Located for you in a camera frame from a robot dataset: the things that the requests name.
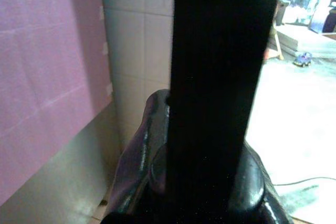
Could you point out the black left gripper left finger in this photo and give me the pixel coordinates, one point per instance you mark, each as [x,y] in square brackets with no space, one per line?
[136,161]

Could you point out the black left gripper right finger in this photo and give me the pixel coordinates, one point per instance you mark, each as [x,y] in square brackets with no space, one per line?
[252,187]

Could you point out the stacked grey floor boards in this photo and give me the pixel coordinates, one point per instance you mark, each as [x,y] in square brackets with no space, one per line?
[287,42]

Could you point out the blue toy car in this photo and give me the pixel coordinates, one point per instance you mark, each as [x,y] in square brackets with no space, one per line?
[303,59]

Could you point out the light wooden stick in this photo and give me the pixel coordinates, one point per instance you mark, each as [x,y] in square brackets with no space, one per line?
[277,43]

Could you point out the dark figure in background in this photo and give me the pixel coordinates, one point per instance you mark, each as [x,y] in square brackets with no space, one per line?
[330,20]

